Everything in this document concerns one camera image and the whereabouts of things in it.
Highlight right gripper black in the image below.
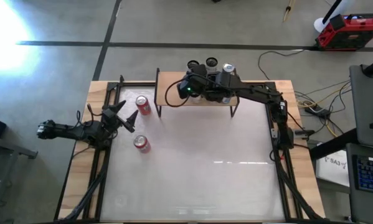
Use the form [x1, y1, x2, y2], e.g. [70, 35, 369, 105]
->
[193, 63, 237, 104]

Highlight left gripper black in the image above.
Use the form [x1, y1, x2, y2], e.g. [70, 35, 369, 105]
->
[99, 100, 139, 139]

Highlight red Fanta strawberry can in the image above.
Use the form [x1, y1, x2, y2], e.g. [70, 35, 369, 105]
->
[133, 134, 152, 154]
[135, 95, 152, 116]

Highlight slim white black-topped Celsius can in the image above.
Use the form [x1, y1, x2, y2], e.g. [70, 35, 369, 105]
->
[205, 57, 219, 75]
[186, 60, 200, 73]

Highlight black power strip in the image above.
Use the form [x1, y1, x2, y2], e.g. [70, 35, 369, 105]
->
[304, 105, 330, 118]

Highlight grey desk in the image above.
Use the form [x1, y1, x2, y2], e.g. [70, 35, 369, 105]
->
[344, 142, 373, 224]
[0, 133, 39, 224]

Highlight white floor stand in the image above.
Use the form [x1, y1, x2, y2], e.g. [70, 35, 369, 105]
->
[313, 0, 357, 34]

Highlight black diagonal desk bar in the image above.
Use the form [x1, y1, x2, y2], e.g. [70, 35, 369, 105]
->
[309, 128, 363, 161]

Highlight white paper sign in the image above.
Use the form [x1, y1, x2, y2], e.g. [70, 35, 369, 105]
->
[315, 149, 351, 187]

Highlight red and black toolbox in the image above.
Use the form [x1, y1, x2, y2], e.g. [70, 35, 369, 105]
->
[314, 12, 373, 52]

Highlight grey side table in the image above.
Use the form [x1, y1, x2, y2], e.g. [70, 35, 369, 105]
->
[349, 63, 373, 149]

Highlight black backlit keyboard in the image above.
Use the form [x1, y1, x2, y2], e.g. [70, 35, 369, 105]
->
[354, 154, 373, 195]

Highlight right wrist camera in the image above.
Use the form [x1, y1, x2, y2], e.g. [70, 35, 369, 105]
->
[176, 73, 206, 100]

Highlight black metal table frame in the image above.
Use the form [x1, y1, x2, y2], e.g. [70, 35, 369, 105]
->
[54, 74, 326, 223]

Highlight wooden shelf with black frame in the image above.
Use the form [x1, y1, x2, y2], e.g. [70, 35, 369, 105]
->
[154, 67, 242, 119]

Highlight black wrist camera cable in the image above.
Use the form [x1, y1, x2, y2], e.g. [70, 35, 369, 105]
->
[164, 78, 189, 108]

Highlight black floor cable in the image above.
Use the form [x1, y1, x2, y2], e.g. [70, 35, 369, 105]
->
[257, 49, 307, 81]

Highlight yellow-handled tool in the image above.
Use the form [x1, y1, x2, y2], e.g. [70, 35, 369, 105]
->
[282, 0, 298, 23]

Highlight yellow cable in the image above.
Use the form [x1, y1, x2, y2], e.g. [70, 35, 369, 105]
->
[296, 83, 351, 138]

